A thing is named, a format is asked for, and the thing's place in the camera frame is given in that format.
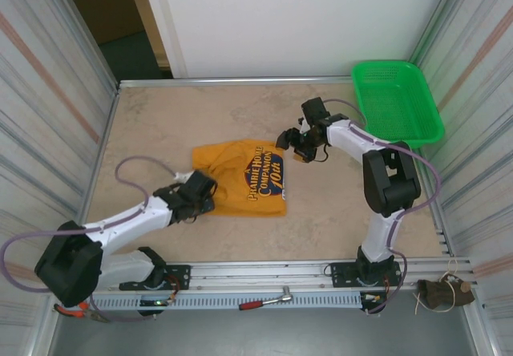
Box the yellow t-shirt with blue print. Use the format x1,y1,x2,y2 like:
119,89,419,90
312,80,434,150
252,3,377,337
192,139,289,217

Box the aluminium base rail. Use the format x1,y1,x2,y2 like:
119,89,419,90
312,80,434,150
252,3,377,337
91,256,482,293

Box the red-handled ratchet wrench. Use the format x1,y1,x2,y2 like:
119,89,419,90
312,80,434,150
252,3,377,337
238,286,293,312

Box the grey slotted cable duct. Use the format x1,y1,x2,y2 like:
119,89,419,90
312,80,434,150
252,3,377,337
86,291,364,311

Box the white door frame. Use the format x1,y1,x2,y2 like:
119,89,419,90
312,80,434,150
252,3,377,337
123,0,189,79

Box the orange-handled pliers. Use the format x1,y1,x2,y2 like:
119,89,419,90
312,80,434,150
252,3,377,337
54,300,111,324

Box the green plastic mesh basket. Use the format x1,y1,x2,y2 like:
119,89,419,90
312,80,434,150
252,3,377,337
350,60,446,148

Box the small circuit board with wires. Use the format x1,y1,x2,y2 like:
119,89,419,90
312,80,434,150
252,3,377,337
138,297,177,318
360,291,389,316

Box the brown drawstring cloth pouch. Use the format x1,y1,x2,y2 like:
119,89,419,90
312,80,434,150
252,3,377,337
414,258,477,315

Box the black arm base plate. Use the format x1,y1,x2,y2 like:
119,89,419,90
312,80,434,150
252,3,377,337
330,259,403,289
119,265,192,292

